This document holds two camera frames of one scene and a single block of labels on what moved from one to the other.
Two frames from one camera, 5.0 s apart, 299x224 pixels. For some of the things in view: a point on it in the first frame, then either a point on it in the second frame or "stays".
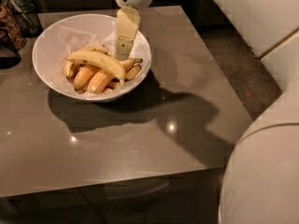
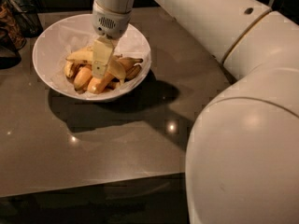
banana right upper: [129, 63] stays
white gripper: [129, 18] to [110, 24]
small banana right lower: [133, 72] stays
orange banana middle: [100, 81] stays
